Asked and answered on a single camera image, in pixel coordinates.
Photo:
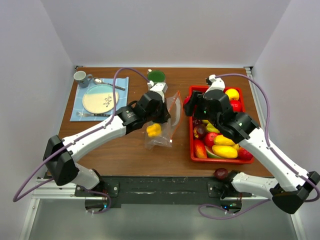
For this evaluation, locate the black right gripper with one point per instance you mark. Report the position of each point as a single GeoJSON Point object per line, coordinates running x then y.
{"type": "Point", "coordinates": [197, 98]}

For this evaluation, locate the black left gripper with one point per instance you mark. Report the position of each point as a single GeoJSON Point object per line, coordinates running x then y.
{"type": "Point", "coordinates": [165, 115]}

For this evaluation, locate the yellow bell pepper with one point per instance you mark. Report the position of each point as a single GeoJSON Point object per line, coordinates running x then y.
{"type": "Point", "coordinates": [154, 130]}

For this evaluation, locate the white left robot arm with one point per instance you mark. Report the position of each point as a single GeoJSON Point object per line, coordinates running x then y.
{"type": "Point", "coordinates": [61, 155]}

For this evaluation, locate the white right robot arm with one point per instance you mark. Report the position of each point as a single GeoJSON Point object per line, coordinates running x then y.
{"type": "Point", "coordinates": [290, 185]}

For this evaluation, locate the yellow orange fruit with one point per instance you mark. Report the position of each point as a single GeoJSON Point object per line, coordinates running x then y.
{"type": "Point", "coordinates": [232, 94]}

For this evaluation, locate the red apple in tray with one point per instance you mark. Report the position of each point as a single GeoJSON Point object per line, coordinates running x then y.
{"type": "Point", "coordinates": [236, 105]}

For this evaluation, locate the green-lined floral mug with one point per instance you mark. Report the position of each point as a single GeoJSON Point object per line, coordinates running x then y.
{"type": "Point", "coordinates": [156, 76]}

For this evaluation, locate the pink red peach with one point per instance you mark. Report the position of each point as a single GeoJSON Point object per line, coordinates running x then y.
{"type": "Point", "coordinates": [209, 139]}

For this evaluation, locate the yellow mango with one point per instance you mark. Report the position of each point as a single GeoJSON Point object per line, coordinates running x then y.
{"type": "Point", "coordinates": [227, 152]}
{"type": "Point", "coordinates": [223, 141]}

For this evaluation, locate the orange red mango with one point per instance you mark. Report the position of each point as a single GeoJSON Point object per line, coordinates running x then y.
{"type": "Point", "coordinates": [199, 149]}

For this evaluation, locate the watermelon slice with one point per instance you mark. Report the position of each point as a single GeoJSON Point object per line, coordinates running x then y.
{"type": "Point", "coordinates": [210, 153]}

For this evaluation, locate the blue cream plate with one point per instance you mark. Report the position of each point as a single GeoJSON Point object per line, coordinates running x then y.
{"type": "Point", "coordinates": [99, 99]}

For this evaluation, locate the red plastic tray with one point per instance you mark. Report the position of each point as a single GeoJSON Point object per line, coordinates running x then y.
{"type": "Point", "coordinates": [192, 124]}

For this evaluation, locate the dark purple fruit on base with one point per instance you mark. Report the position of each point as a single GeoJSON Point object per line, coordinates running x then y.
{"type": "Point", "coordinates": [221, 173]}

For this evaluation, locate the small grey-blue mug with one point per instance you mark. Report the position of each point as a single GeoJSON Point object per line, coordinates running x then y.
{"type": "Point", "coordinates": [82, 78]}

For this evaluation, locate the light blue placemat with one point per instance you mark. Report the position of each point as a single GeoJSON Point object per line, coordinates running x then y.
{"type": "Point", "coordinates": [77, 106]}

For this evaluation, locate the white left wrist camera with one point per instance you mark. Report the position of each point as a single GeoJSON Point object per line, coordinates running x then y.
{"type": "Point", "coordinates": [158, 87]}

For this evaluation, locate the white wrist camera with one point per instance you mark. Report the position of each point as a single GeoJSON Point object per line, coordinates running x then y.
{"type": "Point", "coordinates": [158, 87]}
{"type": "Point", "coordinates": [215, 83]}

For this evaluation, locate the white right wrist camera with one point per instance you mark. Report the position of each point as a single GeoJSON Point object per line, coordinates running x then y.
{"type": "Point", "coordinates": [215, 83]}

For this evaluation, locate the spoon with dark handle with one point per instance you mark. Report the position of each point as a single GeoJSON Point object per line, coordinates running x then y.
{"type": "Point", "coordinates": [99, 81]}

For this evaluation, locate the fork with dark handle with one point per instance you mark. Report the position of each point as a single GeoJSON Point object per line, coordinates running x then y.
{"type": "Point", "coordinates": [83, 114]}

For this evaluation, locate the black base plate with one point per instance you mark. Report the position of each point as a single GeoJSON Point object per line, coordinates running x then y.
{"type": "Point", "coordinates": [160, 190]}

